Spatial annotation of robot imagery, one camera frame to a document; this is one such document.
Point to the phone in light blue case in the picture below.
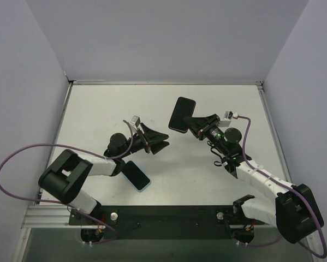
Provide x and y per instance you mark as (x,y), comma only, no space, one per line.
(135,176)

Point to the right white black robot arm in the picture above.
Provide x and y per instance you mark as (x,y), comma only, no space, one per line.
(291,209)

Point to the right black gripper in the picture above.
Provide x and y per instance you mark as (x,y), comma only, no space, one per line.
(207,126)

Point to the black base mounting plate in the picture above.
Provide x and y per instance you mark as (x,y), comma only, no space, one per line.
(207,222)

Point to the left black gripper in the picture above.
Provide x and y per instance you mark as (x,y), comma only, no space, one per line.
(147,142)

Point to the aluminium table frame rail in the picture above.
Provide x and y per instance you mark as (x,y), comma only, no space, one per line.
(183,173)

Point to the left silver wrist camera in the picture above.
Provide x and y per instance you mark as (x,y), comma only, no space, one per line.
(135,122)

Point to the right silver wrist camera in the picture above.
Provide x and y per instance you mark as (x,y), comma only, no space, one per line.
(227,119)

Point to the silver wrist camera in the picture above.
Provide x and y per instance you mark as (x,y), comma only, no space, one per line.
(227,119)
(135,122)

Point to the black phone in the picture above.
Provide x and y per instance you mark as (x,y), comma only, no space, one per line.
(184,107)

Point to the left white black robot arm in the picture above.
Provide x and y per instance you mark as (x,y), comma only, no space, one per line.
(66,175)

